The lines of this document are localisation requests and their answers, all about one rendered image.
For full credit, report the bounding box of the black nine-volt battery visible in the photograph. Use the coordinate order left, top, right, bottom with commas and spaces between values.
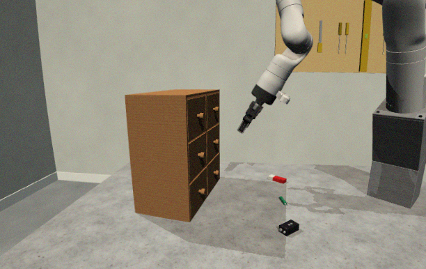
278, 220, 299, 236

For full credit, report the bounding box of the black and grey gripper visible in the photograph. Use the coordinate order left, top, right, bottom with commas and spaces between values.
237, 84, 276, 134

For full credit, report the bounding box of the green aaa battery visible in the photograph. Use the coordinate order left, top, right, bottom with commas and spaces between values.
279, 196, 287, 205

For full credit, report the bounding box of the brown wooden chest of drawers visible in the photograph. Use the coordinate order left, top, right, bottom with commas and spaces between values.
125, 90, 220, 222

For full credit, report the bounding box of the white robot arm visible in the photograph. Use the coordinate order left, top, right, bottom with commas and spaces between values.
257, 0, 426, 114

